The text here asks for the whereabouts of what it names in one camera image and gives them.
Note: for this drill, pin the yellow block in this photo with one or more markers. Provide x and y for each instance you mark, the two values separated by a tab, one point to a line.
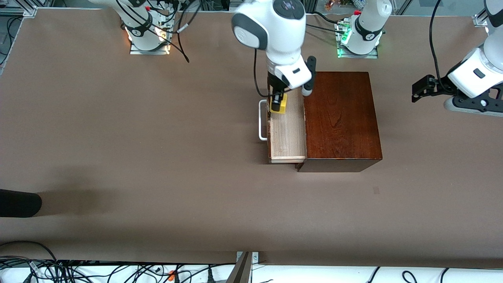
284	104

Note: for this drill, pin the wooden drawer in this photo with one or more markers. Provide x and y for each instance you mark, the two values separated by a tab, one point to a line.
289	137

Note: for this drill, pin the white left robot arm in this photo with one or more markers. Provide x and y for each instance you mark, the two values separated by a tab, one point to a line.
367	23

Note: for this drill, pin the dark brown wooden cabinet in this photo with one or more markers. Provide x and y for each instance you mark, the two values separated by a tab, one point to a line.
342	118

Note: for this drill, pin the dark aluminium beam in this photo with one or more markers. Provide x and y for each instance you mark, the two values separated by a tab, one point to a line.
241	271

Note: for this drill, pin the black power plug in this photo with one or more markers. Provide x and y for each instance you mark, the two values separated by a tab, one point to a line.
210	276

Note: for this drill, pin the small orange connector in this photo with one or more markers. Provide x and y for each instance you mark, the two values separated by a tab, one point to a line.
171	275

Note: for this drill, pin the black cylindrical object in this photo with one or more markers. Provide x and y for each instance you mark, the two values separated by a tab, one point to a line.
19	202

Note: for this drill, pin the silver aluminium frame extrusion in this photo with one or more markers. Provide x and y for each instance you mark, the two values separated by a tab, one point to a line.
29	10
481	17

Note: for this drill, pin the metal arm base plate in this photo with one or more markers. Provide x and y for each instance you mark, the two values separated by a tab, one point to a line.
135	52
371	56

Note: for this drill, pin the silver metal bracket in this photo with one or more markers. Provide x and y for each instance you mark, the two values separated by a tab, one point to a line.
255	257

